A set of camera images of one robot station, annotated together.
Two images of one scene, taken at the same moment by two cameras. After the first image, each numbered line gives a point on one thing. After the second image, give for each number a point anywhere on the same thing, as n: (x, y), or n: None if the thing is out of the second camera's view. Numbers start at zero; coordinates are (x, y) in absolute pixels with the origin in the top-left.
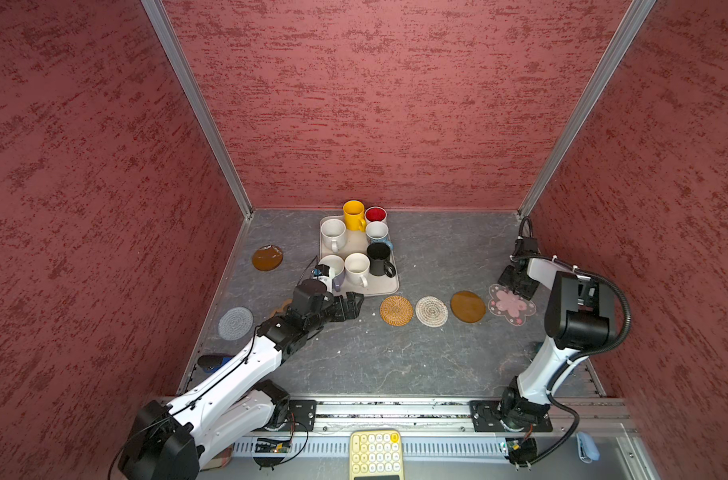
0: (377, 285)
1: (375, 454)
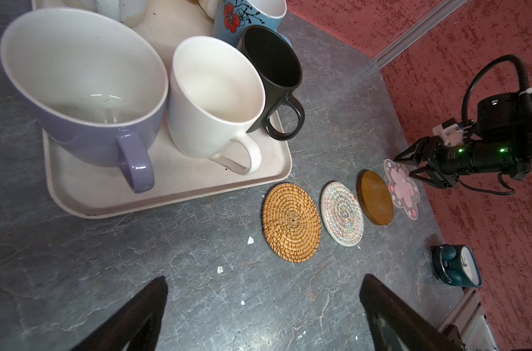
0: (170, 21)
1: None
